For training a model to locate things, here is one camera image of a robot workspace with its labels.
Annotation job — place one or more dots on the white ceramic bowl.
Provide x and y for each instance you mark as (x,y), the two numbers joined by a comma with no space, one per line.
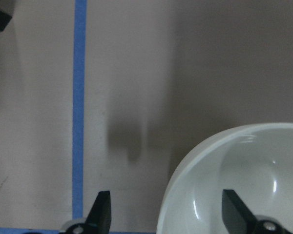
(256,161)

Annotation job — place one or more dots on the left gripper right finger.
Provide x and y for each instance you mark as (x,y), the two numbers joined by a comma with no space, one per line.
(238,218)

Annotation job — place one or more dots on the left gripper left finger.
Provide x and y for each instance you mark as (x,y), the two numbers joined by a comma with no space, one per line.
(98,220)

